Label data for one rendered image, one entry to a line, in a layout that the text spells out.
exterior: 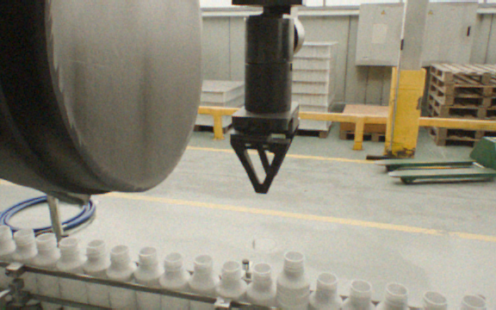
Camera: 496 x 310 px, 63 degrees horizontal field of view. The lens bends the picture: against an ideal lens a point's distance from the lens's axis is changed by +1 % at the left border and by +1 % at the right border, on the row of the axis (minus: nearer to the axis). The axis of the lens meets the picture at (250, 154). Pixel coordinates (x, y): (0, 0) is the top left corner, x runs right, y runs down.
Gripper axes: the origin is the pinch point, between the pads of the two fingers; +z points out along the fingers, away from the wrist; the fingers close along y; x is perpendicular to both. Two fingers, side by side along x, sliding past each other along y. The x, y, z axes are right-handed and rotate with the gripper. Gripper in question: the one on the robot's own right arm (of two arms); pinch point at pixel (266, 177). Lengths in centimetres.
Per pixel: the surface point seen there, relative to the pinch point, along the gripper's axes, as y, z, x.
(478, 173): 399, 132, -144
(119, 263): 13.2, 26.0, 31.9
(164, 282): 12.3, 28.0, 21.9
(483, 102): 541, 81, -177
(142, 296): 12.5, 32.3, 27.1
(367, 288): 15.3, 24.7, -14.9
